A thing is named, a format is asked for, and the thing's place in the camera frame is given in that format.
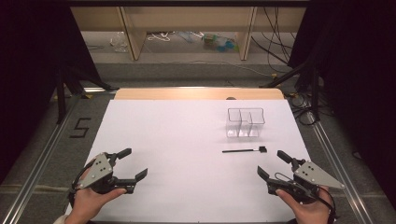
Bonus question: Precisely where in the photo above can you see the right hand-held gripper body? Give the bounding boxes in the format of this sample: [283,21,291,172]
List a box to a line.
[266,158,346,205]

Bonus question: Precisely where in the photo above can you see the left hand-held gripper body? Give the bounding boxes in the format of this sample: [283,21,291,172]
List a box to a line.
[76,151,129,195]

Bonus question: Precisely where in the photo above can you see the thin black brush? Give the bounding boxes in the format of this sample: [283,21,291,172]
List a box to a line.
[221,146,268,154]

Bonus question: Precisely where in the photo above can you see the clear plastic organizer box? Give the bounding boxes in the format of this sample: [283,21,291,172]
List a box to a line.
[225,106,266,138]

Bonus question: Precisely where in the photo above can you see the person's right hand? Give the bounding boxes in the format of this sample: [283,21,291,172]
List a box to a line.
[275,186,336,224]

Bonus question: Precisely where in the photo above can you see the person's left hand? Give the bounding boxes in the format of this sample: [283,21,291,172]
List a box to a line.
[64,167,128,224]

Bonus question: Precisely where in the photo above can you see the white table mat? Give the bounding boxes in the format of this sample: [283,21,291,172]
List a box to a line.
[64,98,338,224]

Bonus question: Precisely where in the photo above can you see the black tripod stand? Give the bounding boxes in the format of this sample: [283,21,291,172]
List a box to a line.
[259,59,322,123]

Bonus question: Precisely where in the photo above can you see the light wooden table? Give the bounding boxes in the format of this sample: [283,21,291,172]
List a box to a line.
[113,87,285,101]

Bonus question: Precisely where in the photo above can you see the black curtain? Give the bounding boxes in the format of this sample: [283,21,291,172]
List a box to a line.
[0,0,106,185]
[287,0,396,214]

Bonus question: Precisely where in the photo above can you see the clear plastic bag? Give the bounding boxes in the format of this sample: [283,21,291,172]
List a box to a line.
[108,31,130,53]

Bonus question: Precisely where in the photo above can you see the colourful plastic packet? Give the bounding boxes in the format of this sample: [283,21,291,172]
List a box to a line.
[201,32,240,53]

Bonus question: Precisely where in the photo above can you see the light wooden shelf unit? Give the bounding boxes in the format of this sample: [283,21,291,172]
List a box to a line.
[70,6,308,62]

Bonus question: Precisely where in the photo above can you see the long metal floor rail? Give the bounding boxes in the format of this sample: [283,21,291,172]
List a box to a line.
[305,111,376,224]
[0,92,82,224]

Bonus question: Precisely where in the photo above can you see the left hand-held gripper cable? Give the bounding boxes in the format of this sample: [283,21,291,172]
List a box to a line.
[67,158,96,206]

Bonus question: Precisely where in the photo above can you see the hand-held gripper cable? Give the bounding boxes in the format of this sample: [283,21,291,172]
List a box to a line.
[67,158,96,206]
[275,172,338,224]

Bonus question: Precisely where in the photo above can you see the right hand-held gripper cable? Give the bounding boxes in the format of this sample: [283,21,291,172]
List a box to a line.
[275,172,338,224]

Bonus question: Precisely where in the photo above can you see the black floor cables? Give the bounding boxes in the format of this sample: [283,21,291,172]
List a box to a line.
[285,92,334,127]

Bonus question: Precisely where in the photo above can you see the short metal floor rail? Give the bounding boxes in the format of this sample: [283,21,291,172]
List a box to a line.
[81,86,120,94]

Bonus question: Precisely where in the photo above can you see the bundle of black hanging cables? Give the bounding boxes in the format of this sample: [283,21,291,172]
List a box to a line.
[249,7,297,75]

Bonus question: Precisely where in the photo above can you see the white coiled cable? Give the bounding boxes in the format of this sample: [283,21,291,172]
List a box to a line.
[147,31,176,42]

